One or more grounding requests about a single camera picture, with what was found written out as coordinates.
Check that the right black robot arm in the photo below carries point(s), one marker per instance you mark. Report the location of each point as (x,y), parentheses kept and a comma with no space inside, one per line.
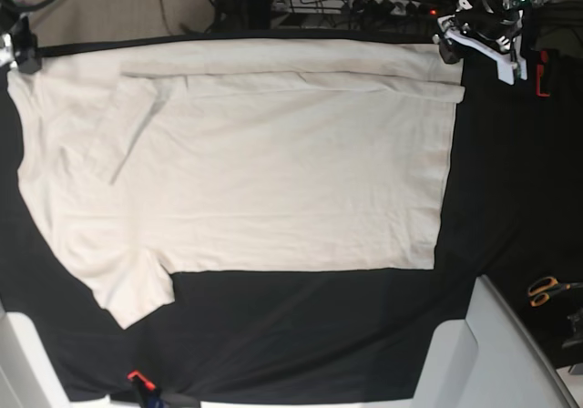
(36,10)

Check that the black table cloth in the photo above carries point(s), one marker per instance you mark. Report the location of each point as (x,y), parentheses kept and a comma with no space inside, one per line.
(245,337)

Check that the grey white table frame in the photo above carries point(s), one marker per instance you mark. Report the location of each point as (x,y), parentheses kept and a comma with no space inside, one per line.
(487,359)

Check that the red black clamp tool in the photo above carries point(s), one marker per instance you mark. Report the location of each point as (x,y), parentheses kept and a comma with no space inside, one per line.
(547,72)

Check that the red black spring clamp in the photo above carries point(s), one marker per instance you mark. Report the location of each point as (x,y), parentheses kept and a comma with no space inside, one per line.
(149,395)

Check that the orange handled scissors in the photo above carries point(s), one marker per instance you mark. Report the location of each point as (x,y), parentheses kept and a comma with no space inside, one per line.
(542,290)

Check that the cream white T-shirt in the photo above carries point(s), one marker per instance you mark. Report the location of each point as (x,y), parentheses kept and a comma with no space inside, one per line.
(253,154)

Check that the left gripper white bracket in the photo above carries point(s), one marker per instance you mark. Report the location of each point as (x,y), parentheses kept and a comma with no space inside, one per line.
(496,34)

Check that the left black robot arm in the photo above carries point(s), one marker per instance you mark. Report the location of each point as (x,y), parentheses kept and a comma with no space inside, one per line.
(547,24)

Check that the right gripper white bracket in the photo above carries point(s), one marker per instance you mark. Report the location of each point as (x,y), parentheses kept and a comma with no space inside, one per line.
(19,47)

